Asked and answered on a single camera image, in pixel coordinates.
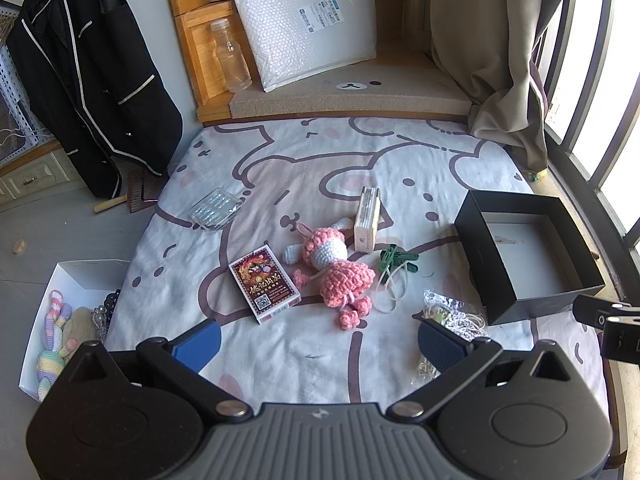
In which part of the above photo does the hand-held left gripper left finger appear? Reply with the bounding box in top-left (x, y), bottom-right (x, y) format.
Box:
top-left (66, 318), bottom-right (253, 421)

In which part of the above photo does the black cardboard box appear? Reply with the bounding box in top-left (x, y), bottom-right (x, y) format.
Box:
top-left (453, 190), bottom-right (607, 327)

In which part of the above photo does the clear plastic bottle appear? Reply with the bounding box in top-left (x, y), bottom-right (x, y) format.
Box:
top-left (209, 18), bottom-right (252, 94)

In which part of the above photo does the green clothespin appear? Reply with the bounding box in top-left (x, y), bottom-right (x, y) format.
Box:
top-left (379, 244), bottom-right (402, 272)
top-left (392, 252), bottom-right (420, 275)

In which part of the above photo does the white drawer cabinet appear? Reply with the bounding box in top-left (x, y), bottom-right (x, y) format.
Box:
top-left (0, 142), bottom-right (76, 206)

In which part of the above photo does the bear print bed sheet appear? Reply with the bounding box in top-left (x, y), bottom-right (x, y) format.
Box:
top-left (102, 116), bottom-right (608, 406)

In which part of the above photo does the beige plush toy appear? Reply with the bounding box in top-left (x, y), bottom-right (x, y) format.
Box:
top-left (65, 306), bottom-right (98, 356)

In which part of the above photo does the white cardboard box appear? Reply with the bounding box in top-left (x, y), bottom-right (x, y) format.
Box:
top-left (19, 259), bottom-right (132, 403)

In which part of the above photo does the clear crinkled plastic bag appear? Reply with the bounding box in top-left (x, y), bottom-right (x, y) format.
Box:
top-left (412, 288), bottom-right (488, 386)

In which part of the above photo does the dark bead chain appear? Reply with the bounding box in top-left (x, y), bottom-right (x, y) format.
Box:
top-left (92, 289), bottom-right (122, 346)

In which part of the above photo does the beige bear face cushion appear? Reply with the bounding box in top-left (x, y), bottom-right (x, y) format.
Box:
top-left (229, 47), bottom-right (473, 122)

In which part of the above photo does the white string loop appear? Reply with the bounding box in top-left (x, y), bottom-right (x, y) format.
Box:
top-left (375, 262), bottom-right (408, 316)

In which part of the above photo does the black jacket white trim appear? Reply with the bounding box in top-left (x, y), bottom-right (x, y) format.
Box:
top-left (7, 0), bottom-right (183, 198)

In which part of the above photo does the clear plastic case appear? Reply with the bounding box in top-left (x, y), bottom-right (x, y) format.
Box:
top-left (189, 187), bottom-right (242, 232)

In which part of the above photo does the beige curtain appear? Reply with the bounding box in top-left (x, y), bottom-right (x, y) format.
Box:
top-left (430, 0), bottom-right (566, 173)

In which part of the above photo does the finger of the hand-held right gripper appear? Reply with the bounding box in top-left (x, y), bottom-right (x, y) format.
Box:
top-left (572, 294), bottom-right (640, 332)

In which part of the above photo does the white bubble mailer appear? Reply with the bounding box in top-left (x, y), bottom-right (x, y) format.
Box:
top-left (224, 0), bottom-right (378, 93)

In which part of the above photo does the wooden handled brush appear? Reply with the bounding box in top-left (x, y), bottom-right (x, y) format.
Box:
top-left (94, 169), bottom-right (163, 214)

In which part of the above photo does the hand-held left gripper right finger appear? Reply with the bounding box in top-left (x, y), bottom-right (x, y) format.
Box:
top-left (387, 318), bottom-right (574, 421)

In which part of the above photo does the yellow tissue pack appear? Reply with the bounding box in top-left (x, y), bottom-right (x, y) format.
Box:
top-left (354, 186), bottom-right (382, 253)

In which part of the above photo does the pink crochet bunny doll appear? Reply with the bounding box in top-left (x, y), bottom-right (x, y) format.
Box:
top-left (284, 215), bottom-right (376, 331)

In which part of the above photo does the red playing card box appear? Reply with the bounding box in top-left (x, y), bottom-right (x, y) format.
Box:
top-left (228, 245), bottom-right (302, 325)

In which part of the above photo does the pastel striped crochet toy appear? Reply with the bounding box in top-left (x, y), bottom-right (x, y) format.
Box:
top-left (35, 287), bottom-right (78, 393)

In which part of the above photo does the white pegboard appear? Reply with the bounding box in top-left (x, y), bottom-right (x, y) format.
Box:
top-left (0, 0), bottom-right (53, 161)

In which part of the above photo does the dark window grille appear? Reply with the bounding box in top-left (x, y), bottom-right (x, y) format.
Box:
top-left (537, 0), bottom-right (640, 281)

